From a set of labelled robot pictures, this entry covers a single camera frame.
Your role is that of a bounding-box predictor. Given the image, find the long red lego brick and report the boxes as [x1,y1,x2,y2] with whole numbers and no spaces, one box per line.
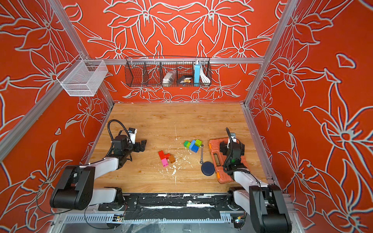
[158,150,170,160]

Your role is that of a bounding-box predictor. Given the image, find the pink lego brick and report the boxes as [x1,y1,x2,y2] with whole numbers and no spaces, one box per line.
[161,158,169,168]

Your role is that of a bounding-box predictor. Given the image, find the lime lego brick lone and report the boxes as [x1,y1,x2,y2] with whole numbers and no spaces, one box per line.
[195,139,202,147]

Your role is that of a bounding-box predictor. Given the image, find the brown lego plate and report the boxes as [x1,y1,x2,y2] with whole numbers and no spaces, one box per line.
[169,155,176,164]

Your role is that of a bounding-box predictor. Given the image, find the dark blue lego brick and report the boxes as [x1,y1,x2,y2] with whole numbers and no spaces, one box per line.
[189,140,199,153]

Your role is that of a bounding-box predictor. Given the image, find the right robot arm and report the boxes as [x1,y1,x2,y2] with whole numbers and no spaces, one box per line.
[220,135,292,233]

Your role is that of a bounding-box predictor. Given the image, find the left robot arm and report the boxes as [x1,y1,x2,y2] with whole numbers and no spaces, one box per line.
[50,135,147,210]

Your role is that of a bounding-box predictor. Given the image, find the orange tool case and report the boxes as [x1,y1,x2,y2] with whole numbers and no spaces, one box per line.
[208,138,248,184]

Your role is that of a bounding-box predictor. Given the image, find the dark blue round disc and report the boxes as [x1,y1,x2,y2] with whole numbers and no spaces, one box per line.
[201,162,215,176]

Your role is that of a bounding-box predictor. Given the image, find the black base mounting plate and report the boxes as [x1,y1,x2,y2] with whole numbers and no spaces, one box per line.
[98,193,247,221]

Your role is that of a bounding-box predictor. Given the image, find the clear bag in basket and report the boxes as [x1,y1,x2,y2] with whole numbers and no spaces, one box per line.
[162,70,177,87]

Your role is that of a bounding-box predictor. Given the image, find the black object in basket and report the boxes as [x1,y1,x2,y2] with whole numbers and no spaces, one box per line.
[177,75,194,84]

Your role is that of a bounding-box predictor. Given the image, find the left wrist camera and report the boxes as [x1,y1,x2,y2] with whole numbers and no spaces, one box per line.
[128,128,137,144]

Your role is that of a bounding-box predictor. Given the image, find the white cables in basket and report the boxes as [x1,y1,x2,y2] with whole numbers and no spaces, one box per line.
[199,67,211,86]

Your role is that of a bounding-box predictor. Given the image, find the black wire wall basket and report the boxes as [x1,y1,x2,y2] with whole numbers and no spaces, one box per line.
[124,56,212,87]

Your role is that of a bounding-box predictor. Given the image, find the clear plastic wall bin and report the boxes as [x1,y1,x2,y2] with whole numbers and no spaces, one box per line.
[57,60,108,97]

